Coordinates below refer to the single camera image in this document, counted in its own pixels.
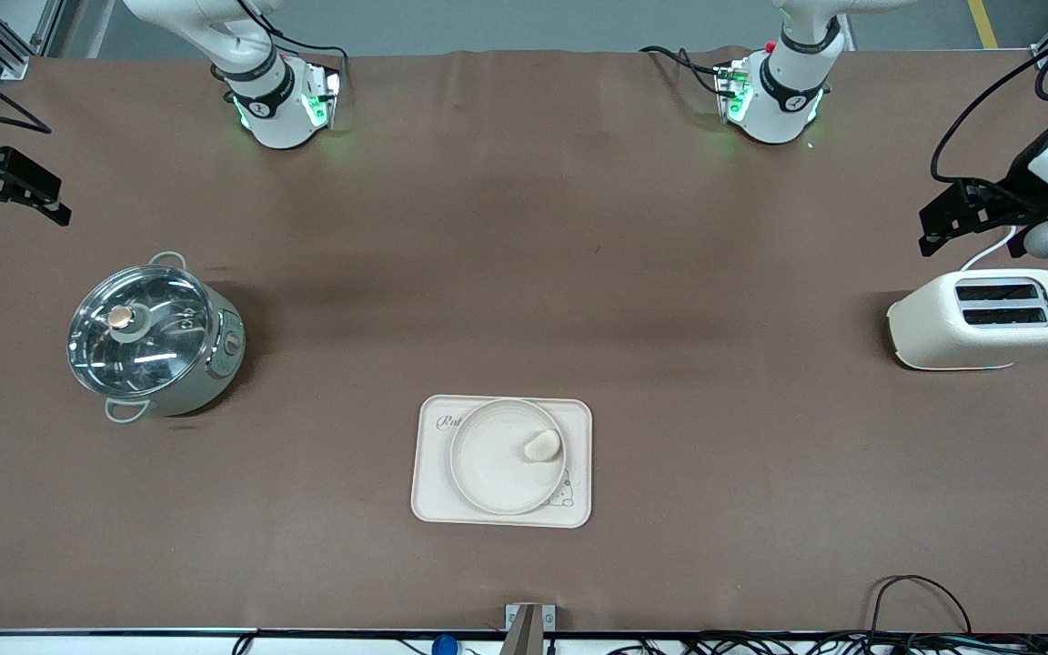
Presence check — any beige rabbit print tray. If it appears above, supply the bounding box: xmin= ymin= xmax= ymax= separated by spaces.
xmin=410 ymin=394 xmax=594 ymax=529

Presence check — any small pale bun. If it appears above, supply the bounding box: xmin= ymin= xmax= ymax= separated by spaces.
xmin=522 ymin=428 xmax=563 ymax=462

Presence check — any black left base cable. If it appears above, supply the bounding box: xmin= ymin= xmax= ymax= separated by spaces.
xmin=640 ymin=44 xmax=727 ymax=96

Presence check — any black right base cable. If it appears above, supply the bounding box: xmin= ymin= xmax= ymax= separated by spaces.
xmin=242 ymin=0 xmax=349 ymax=87

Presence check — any black looped cable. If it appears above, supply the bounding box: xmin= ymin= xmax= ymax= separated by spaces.
xmin=865 ymin=575 xmax=973 ymax=638

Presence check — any black base cable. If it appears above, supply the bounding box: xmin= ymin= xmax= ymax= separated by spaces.
xmin=640 ymin=44 xmax=727 ymax=96
xmin=242 ymin=0 xmax=349 ymax=87

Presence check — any cream two-slot toaster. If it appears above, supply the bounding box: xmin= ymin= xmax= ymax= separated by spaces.
xmin=886 ymin=267 xmax=1048 ymax=371

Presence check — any pale green electric pot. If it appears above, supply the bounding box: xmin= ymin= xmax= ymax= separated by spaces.
xmin=66 ymin=251 xmax=247 ymax=425

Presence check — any glass pot lid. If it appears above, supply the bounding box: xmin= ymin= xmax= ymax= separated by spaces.
xmin=67 ymin=265 xmax=214 ymax=398

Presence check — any white toaster cable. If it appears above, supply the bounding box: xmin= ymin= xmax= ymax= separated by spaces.
xmin=959 ymin=226 xmax=1018 ymax=272

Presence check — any metal table bracket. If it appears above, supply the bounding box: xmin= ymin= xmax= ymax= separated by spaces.
xmin=504 ymin=602 xmax=556 ymax=655

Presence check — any round beige plate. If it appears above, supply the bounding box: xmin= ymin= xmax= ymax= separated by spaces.
xmin=449 ymin=398 xmax=569 ymax=517

